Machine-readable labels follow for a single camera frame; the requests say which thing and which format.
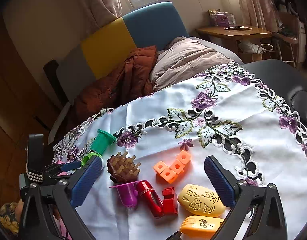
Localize lime green plastic gadget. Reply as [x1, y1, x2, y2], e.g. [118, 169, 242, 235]
[81, 152, 102, 166]

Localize yellow perforated oval case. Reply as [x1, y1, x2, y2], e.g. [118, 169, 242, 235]
[177, 184, 226, 217]

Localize teal green plastic cup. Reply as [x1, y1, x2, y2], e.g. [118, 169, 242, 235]
[90, 129, 117, 155]

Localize brown massage comb brush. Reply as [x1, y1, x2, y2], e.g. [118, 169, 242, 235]
[107, 151, 141, 184]

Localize purple plastic flanged cup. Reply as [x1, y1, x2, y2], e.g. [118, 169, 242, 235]
[110, 181, 139, 208]

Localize orange plastic comb clip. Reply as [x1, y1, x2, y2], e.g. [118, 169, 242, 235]
[180, 216, 224, 239]

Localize orange connected cube blocks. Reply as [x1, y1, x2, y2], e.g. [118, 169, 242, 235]
[152, 150, 192, 184]

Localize red metallic cylinder toy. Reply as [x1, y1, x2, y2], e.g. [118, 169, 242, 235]
[136, 180, 179, 218]

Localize white embroidered floral tablecloth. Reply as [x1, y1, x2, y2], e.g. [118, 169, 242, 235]
[53, 63, 307, 239]

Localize rust brown quilted jacket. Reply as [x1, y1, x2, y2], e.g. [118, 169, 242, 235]
[74, 46, 158, 121]

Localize black round table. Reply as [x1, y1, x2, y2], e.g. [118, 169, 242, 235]
[244, 59, 307, 126]

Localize beige pink quilted blanket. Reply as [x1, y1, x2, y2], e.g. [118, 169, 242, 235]
[150, 36, 234, 91]

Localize wooden side table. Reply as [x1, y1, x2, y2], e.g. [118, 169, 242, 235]
[196, 27, 272, 63]

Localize pink curtain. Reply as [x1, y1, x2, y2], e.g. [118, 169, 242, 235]
[79, 0, 122, 34]

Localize purple box on table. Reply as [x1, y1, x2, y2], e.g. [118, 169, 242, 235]
[208, 9, 236, 27]

